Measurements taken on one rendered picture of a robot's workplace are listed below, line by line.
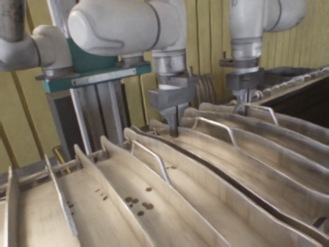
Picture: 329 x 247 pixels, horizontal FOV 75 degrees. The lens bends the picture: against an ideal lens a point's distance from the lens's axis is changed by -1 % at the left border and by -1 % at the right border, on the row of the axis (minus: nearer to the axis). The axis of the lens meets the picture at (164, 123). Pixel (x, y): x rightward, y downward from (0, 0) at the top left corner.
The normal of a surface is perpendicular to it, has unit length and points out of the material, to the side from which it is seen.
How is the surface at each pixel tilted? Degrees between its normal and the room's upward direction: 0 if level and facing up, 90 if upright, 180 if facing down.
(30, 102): 90
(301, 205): 90
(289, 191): 90
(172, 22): 89
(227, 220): 11
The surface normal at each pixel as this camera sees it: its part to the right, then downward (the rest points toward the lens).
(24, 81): 0.57, 0.25
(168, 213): -0.04, -0.90
